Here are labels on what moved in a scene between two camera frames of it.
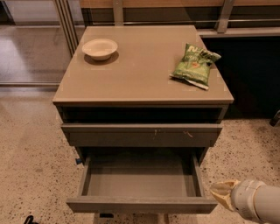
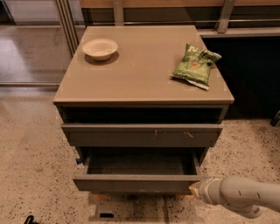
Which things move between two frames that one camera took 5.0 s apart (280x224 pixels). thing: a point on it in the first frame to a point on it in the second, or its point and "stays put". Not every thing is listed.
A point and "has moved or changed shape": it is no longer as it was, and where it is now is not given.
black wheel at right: x=276 y=119 stays put
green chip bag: x=194 y=67 stays put
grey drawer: x=144 y=184 has moved or changed shape
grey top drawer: x=142 y=135 stays put
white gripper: x=244 y=196 to x=209 y=190
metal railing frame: x=69 y=15 stays put
